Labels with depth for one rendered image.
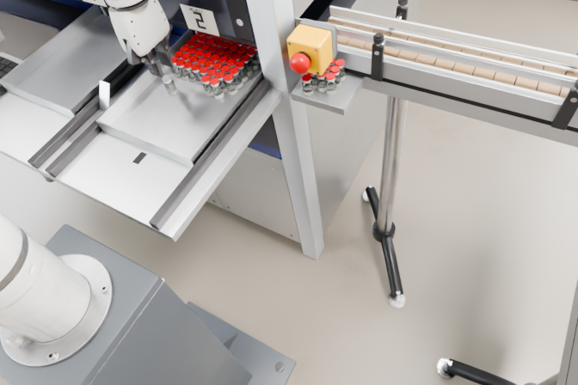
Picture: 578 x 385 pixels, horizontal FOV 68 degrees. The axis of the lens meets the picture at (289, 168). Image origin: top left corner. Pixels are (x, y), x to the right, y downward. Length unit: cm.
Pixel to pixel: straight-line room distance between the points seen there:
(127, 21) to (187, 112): 23
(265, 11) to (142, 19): 23
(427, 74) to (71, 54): 90
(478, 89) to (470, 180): 104
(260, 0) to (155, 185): 40
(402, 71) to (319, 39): 20
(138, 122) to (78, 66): 30
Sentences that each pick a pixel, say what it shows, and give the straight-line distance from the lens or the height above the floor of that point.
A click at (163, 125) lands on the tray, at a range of 97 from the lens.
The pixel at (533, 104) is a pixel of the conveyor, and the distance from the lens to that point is 92.
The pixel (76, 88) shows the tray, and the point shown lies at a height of 88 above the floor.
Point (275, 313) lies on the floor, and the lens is 163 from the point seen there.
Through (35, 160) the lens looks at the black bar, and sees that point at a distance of 104.
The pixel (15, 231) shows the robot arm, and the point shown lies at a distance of 68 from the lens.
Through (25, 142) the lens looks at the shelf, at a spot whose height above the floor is 88.
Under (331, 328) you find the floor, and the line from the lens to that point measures 160.
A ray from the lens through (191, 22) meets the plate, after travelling 100.
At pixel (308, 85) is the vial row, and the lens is 92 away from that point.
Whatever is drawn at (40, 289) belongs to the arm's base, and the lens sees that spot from 72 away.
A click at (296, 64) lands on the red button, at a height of 100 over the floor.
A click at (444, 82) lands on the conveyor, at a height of 92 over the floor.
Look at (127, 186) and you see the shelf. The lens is 90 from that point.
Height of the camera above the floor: 153
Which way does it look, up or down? 53 degrees down
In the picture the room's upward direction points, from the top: 12 degrees counter-clockwise
